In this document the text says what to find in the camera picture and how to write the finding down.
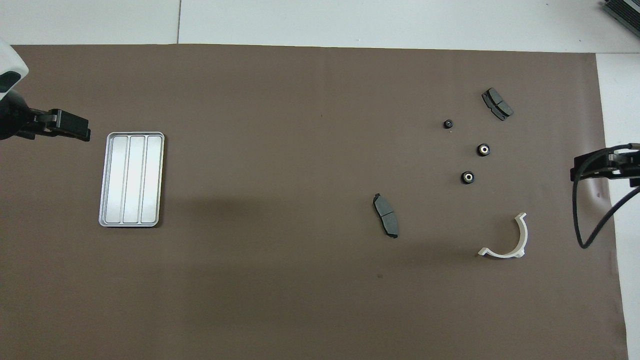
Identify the white curved plastic bracket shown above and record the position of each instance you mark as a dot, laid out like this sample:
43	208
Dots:
507	255

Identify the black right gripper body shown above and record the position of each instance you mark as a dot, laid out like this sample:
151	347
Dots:
625	162

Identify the short dark grey brake pad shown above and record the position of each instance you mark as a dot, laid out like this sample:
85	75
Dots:
497	104

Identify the small black bearing gear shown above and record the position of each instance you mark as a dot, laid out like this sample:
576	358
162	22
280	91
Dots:
448	124

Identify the grey ribbed device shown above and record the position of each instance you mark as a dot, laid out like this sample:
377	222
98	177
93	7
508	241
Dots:
625	12

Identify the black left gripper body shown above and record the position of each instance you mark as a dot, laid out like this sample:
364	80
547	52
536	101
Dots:
17	120

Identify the long dark grey brake pad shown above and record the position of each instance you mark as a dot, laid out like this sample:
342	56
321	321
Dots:
386	215

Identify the brown table mat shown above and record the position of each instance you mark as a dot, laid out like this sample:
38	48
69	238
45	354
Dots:
280	100

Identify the large black bearing gear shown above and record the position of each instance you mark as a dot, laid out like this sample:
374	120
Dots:
483	149
467	177

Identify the silver metal tray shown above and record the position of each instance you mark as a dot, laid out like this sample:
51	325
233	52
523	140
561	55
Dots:
130	175

